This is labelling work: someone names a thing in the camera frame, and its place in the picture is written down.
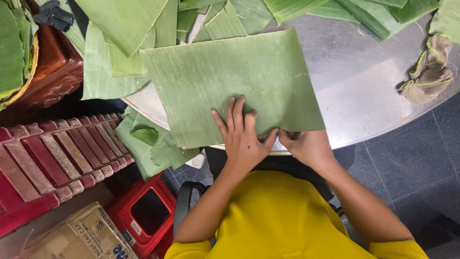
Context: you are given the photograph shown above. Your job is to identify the red slatted plastic crate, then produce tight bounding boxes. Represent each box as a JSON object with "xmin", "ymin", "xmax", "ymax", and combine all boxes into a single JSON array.
[{"xmin": 0, "ymin": 112, "xmax": 135, "ymax": 239}]

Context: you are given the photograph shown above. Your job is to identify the heap of cut banana leaves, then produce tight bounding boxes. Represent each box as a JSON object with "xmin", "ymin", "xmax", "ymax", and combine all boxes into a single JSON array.
[{"xmin": 68, "ymin": 0, "xmax": 274, "ymax": 101}]

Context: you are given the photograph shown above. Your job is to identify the grey cloth with green hem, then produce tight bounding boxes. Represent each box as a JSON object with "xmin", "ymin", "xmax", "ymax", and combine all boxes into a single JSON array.
[{"xmin": 397, "ymin": 34, "xmax": 454, "ymax": 105}]

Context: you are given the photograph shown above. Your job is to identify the stack of small banana leaves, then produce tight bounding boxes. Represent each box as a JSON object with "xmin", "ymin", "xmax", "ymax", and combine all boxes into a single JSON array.
[{"xmin": 114, "ymin": 106, "xmax": 200, "ymax": 181}]

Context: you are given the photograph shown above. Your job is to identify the person's yellow shirt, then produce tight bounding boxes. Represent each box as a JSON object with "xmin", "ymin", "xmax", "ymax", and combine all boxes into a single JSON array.
[{"xmin": 164, "ymin": 170, "xmax": 430, "ymax": 259}]

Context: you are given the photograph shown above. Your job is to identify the brown plastic basket with leaves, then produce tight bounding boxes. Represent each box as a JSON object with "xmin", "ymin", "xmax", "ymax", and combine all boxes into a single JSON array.
[{"xmin": 0, "ymin": 0, "xmax": 84, "ymax": 111}]

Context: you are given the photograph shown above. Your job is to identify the person's left hand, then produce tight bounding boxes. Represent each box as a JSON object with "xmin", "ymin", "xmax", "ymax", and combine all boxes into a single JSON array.
[{"xmin": 212, "ymin": 95, "xmax": 279, "ymax": 173}]

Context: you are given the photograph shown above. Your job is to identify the red plastic stool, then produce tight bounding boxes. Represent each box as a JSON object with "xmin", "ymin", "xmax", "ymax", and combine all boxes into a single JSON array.
[{"xmin": 103, "ymin": 172, "xmax": 177, "ymax": 259}]

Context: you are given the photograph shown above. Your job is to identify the brown cardboard box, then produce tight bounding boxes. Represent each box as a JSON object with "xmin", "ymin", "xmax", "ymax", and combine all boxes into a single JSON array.
[{"xmin": 14, "ymin": 201, "xmax": 139, "ymax": 259}]

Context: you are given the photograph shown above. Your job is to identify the heap of long banana leaves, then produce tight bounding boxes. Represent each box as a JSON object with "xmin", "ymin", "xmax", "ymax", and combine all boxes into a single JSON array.
[{"xmin": 263, "ymin": 0, "xmax": 460, "ymax": 44}]

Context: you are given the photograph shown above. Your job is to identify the dark grey rag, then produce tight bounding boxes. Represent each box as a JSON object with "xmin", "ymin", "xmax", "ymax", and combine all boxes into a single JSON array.
[{"xmin": 32, "ymin": 0, "xmax": 75, "ymax": 33}]

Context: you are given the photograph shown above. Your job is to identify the large rectangular banana leaf sheet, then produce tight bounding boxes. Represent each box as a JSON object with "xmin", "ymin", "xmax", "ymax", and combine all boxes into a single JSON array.
[{"xmin": 139, "ymin": 28, "xmax": 326, "ymax": 150}]

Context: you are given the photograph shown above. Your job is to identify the person's right hand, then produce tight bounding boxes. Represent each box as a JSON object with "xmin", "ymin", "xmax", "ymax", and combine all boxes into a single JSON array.
[{"xmin": 278, "ymin": 129, "xmax": 337, "ymax": 172}]

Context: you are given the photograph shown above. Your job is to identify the white plastic stool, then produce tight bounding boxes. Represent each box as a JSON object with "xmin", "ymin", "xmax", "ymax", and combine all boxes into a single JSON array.
[{"xmin": 190, "ymin": 148, "xmax": 208, "ymax": 170}]

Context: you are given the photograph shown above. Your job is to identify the black chair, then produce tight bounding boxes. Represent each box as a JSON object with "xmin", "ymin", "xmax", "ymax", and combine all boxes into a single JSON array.
[{"xmin": 173, "ymin": 181, "xmax": 210, "ymax": 239}]

